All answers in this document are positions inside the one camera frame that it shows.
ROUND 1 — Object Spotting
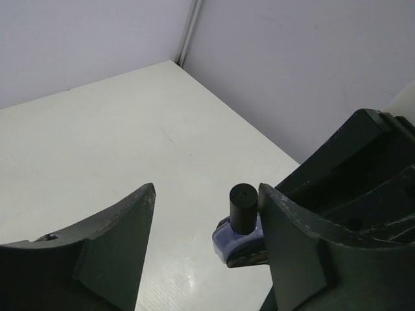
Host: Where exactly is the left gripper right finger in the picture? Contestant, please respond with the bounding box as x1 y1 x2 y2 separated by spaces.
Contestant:
259 183 414 310

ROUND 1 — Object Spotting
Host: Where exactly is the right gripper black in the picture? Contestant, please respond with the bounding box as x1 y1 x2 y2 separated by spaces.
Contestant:
233 109 414 268

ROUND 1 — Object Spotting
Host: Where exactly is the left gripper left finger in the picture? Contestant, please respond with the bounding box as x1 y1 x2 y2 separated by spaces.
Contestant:
1 183 156 310

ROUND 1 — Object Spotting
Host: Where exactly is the purple nail polish bottle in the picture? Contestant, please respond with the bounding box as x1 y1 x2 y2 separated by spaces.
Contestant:
212 214 265 268

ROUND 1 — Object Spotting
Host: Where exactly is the left aluminium frame post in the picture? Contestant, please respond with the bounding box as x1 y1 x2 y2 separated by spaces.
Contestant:
174 0 205 68

